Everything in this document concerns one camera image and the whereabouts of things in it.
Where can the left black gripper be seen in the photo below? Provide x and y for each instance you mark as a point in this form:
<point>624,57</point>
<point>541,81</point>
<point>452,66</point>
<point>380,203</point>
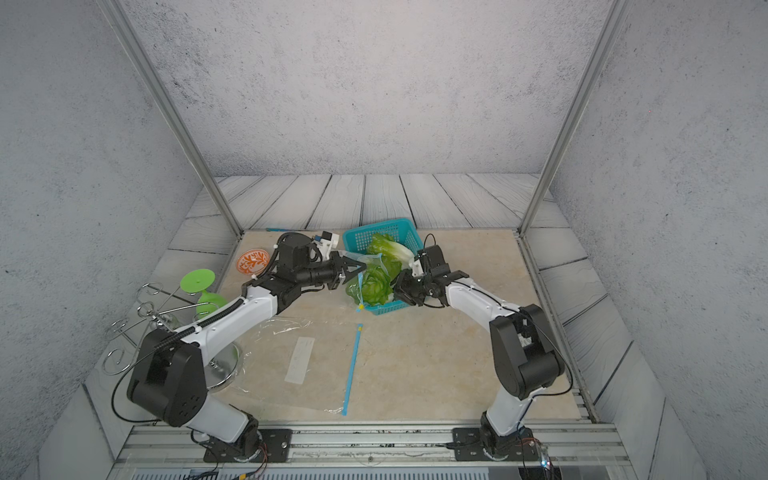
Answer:
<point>339,270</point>

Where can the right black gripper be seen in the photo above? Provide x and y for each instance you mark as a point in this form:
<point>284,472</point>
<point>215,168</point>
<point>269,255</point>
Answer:
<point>411,288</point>

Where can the teal plastic basket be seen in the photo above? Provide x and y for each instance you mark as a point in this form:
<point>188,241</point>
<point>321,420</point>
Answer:
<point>401,230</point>

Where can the chinese cabbage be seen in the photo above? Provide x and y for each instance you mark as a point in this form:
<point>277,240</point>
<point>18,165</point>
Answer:
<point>374,290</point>
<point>386,246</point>

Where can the chinese cabbage top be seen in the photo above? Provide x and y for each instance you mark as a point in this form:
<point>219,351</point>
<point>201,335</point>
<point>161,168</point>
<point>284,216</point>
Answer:
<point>386,246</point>

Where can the clear zipper bag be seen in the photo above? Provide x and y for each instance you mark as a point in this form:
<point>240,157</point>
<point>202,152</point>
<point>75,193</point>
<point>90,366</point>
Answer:
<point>297,363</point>
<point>392,267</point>

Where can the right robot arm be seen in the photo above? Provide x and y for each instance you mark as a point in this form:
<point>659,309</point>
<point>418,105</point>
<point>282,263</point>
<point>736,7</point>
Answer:
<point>526,359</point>

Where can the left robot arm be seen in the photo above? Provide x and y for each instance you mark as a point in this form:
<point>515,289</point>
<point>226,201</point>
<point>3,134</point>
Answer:
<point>167,379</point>

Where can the orange patterned bowl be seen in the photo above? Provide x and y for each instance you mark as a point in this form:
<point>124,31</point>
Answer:
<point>253,262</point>

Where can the green plastic goblet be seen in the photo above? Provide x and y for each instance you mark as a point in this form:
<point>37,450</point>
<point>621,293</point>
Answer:
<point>198,282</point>

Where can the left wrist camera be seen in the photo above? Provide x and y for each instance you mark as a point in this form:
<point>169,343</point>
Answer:
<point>326,242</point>

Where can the metal wire cup rack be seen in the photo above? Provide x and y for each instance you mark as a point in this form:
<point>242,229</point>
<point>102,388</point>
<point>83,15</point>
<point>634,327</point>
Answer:
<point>161,308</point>

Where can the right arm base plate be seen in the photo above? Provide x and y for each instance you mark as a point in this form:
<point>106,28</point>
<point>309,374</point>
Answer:
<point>482,444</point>

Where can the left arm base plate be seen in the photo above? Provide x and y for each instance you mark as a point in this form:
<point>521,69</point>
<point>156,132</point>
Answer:
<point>254,446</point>

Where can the right aluminium frame post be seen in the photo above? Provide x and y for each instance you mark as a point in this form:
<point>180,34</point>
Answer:
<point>596,63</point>

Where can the aluminium frame post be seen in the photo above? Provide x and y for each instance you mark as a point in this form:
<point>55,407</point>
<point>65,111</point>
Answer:
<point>596,63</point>
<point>129,40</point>

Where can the left aluminium frame post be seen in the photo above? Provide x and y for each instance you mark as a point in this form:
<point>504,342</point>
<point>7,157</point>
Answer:
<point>129,40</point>

